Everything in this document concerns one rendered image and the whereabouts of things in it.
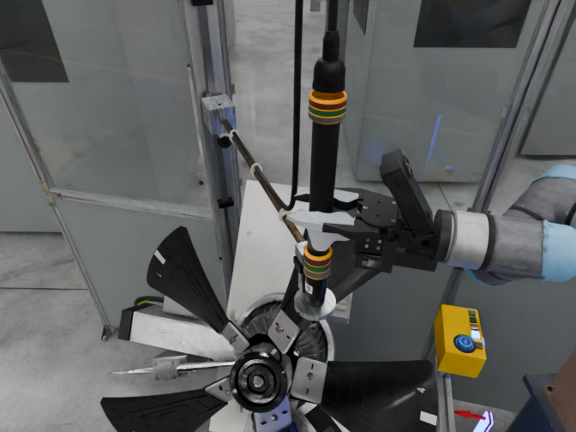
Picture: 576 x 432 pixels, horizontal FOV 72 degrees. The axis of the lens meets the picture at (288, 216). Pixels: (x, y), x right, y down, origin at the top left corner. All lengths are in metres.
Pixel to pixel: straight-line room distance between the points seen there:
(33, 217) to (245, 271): 2.48
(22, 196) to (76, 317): 1.00
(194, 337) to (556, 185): 0.82
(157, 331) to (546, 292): 1.33
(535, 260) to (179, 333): 0.79
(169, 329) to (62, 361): 1.59
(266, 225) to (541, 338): 1.25
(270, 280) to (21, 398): 1.77
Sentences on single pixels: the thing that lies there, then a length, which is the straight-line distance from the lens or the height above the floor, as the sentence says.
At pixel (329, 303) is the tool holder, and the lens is 0.68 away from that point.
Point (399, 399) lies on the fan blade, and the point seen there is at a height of 1.18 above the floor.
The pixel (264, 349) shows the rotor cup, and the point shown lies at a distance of 0.84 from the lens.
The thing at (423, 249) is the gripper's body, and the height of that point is 1.59.
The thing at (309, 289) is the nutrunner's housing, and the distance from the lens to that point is 0.64.
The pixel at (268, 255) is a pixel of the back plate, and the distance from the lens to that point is 1.08.
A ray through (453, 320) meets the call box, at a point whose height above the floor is 1.07.
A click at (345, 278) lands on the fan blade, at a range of 0.80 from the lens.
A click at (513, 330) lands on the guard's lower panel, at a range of 1.87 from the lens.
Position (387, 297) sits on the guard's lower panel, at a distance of 1.71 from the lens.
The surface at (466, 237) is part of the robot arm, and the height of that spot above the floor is 1.63.
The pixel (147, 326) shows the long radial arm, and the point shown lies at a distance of 1.10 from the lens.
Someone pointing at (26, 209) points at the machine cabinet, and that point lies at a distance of 3.38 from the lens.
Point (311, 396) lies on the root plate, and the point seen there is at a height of 1.19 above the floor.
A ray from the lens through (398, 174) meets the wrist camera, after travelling 0.48.
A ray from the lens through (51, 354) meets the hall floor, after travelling 2.67.
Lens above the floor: 1.96
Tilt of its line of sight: 38 degrees down
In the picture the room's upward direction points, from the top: straight up
